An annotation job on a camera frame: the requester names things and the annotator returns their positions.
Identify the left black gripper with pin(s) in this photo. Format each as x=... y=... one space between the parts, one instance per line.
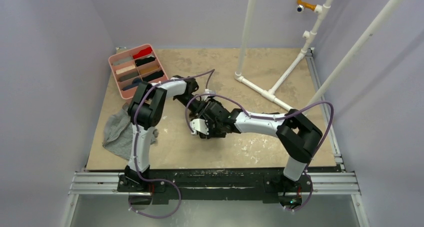
x=198 y=111

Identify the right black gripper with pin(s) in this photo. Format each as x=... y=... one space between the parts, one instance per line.
x=212 y=125

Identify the pink divided organizer tray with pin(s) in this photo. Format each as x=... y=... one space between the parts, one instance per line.
x=124 y=52

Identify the grey striped underwear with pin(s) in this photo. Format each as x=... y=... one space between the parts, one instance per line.
x=118 y=134

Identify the black underwear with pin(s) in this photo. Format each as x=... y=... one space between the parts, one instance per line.
x=216 y=130

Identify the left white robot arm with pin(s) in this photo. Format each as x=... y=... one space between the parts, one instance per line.
x=145 y=111

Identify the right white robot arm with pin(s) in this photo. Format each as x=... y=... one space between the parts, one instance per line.
x=299 y=136

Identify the black rolled garment lower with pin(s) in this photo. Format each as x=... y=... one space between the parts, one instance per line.
x=153 y=76

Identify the black rolled garment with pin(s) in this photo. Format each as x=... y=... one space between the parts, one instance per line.
x=143 y=61
x=153 y=76

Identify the navy rolled garment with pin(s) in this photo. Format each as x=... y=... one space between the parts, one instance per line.
x=135 y=82

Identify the black rolled garment upper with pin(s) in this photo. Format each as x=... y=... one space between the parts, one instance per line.
x=143 y=61

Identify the red rolled garment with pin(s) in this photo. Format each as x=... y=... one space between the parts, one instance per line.
x=143 y=52

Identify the dark grey rolled garment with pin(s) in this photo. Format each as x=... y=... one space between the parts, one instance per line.
x=129 y=76

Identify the beige rolled garment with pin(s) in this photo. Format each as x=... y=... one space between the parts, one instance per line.
x=125 y=69

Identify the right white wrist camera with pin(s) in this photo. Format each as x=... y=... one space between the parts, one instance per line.
x=198 y=126

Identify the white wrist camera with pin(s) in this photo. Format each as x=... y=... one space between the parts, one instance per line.
x=208 y=93
x=198 y=126

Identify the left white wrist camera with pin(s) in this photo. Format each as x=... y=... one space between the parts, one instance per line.
x=208 y=93

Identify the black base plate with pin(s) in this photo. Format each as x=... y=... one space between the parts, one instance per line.
x=267 y=185

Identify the aluminium rail frame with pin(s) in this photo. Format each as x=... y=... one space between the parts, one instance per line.
x=325 y=181

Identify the orange mounted camera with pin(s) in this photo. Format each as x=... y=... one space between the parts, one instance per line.
x=302 y=5

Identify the white pvc pipe frame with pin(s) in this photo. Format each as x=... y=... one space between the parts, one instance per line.
x=309 y=36

